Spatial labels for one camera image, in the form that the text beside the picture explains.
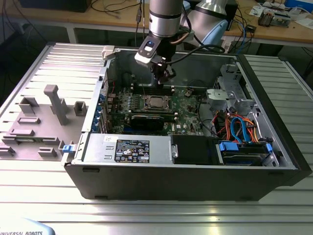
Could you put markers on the black graphics card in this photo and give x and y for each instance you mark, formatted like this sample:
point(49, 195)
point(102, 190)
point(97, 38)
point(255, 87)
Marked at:
point(146, 122)

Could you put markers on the black CPU cooler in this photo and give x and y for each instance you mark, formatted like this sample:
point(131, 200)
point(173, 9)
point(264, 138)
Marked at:
point(264, 19)

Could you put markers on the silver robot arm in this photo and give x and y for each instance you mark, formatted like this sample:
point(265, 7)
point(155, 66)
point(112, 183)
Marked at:
point(166, 14)

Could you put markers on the small black box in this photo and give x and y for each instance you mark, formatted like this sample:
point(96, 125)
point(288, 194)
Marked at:
point(251, 28)

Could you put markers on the black computer tower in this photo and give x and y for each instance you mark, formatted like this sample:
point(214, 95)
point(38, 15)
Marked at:
point(233, 14)

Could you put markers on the green motherboard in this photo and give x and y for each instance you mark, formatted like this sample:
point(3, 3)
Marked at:
point(185, 110)

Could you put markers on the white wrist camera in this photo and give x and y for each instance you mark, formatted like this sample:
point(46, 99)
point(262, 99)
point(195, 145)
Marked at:
point(145, 58)

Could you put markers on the hard disk in blue carrier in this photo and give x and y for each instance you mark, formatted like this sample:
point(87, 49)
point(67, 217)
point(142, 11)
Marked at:
point(230, 147)

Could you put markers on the white paper sheet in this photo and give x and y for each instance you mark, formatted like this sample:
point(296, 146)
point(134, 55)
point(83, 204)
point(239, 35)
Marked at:
point(256, 11)

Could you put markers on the round coin cell battery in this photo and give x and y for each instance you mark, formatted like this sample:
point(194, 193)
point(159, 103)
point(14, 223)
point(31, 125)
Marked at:
point(188, 92)

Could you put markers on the large black box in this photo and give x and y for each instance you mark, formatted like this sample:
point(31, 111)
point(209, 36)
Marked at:
point(53, 5)

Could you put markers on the silver metal disk cage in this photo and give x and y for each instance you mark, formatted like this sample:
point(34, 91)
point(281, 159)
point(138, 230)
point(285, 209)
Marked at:
point(217, 96)

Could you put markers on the blue expansion slot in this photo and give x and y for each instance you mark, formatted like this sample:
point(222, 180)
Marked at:
point(127, 127)

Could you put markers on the grey electronics module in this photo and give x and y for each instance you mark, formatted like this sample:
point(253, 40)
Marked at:
point(281, 20)

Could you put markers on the blue plastic latch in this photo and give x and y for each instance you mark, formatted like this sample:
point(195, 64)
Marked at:
point(68, 148)

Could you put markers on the small white box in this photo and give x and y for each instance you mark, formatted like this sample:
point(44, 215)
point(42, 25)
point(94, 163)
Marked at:
point(225, 46)

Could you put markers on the silver power supply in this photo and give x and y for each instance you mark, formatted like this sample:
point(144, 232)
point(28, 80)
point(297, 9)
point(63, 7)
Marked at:
point(97, 149)

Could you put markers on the wooden desk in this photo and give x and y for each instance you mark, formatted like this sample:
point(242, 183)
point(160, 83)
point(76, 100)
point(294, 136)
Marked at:
point(85, 18)

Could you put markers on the CPU socket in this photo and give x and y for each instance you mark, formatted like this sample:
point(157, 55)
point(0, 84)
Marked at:
point(146, 107)

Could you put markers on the gray parts rack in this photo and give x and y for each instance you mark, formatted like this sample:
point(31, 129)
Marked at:
point(44, 127)

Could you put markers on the black RAM slot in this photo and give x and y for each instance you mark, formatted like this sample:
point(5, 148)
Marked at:
point(138, 93)
point(138, 85)
point(138, 90)
point(156, 113)
point(170, 116)

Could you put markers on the pale blue teach pendant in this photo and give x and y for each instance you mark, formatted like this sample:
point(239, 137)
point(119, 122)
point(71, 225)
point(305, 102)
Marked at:
point(24, 227)

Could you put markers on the blue box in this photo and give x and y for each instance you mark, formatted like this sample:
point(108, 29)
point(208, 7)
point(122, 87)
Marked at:
point(298, 3)

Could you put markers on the black PC case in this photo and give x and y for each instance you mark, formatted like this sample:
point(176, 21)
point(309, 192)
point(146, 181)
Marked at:
point(171, 181)

